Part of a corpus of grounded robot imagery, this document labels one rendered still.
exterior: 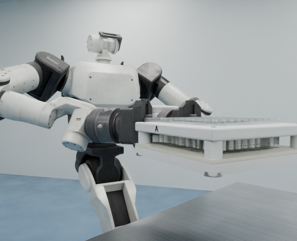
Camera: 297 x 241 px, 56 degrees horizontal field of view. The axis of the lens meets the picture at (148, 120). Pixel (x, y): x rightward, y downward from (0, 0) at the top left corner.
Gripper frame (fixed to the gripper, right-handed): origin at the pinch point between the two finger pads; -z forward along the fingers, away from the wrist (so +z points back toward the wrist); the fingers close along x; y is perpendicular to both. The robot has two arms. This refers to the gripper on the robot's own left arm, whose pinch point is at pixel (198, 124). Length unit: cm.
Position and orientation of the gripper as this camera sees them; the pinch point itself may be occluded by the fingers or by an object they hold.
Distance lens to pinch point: 70.8
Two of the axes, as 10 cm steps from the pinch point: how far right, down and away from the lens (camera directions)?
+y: -9.3, 0.2, -3.7
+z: -3.7, -0.1, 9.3
